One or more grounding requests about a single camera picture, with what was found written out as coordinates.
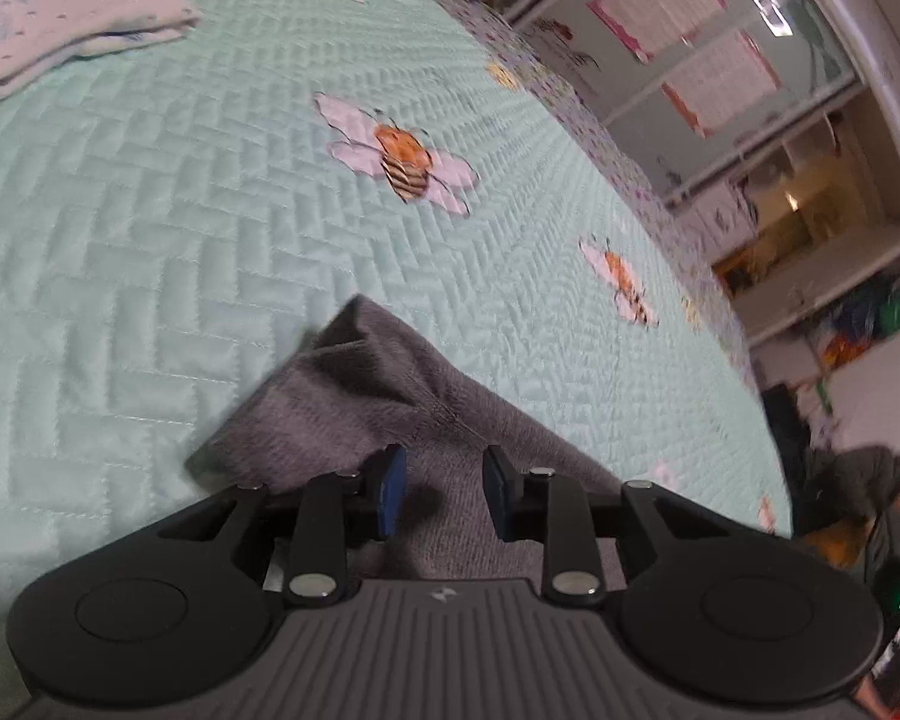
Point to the orange bordered poster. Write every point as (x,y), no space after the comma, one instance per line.
(720,82)

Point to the black bag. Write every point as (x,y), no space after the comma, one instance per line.
(787,424)

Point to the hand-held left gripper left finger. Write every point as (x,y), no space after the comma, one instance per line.
(394,487)

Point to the white door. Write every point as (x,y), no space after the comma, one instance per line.
(825,292)

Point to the sliding door wardrobe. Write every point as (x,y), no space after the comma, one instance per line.
(645,105)

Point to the colourful hanging bags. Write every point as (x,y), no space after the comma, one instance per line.
(870,322)

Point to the pale dotted garment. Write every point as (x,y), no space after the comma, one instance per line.
(60,7)

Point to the grey knit garment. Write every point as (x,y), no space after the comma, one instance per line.
(390,390)

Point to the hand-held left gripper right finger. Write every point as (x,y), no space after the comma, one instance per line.
(495,495)

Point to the white drawer cabinet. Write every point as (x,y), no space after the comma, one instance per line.
(716,221)

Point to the pink bordered poster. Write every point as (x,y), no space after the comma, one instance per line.
(656,4)

